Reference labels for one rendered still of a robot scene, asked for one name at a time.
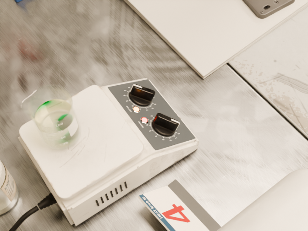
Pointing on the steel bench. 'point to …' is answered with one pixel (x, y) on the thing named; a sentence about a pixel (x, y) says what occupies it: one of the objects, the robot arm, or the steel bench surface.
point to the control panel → (164, 143)
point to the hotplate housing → (66, 206)
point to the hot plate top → (86, 145)
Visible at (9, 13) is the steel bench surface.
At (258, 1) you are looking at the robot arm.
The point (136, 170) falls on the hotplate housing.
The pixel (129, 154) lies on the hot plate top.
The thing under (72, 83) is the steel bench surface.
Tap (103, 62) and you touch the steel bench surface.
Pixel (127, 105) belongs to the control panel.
